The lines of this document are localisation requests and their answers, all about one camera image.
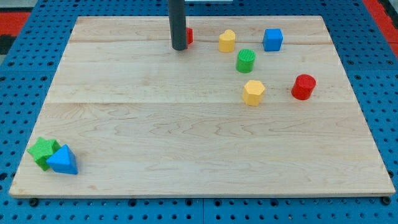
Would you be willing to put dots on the yellow heart block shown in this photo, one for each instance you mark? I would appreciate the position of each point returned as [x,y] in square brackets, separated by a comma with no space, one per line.
[227,41]

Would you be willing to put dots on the red star block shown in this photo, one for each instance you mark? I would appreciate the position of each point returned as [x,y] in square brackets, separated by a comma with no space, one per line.
[189,35]

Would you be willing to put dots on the green star block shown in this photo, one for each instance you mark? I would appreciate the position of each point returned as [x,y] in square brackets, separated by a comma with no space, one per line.
[42,150]

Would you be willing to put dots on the yellow hexagon block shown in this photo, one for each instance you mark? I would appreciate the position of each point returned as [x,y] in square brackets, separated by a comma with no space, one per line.
[253,92]

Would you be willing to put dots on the light wooden board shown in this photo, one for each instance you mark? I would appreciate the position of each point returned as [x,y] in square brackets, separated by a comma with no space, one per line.
[147,121]

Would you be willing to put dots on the green cylinder block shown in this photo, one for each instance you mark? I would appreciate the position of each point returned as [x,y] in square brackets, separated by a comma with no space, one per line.
[245,60]

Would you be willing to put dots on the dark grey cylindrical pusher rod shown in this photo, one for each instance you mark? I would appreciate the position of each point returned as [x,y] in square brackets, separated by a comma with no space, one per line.
[177,21]

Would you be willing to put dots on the blue cube block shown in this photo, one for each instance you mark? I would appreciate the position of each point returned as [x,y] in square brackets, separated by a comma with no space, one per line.
[272,40]

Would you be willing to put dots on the red cylinder block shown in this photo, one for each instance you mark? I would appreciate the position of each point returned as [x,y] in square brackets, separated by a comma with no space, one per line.
[303,87]

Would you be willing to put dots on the blue triangle block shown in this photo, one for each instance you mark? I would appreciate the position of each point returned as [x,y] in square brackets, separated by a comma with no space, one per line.
[63,161]

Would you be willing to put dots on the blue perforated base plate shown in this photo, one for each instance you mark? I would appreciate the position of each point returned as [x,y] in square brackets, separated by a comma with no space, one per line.
[30,64]

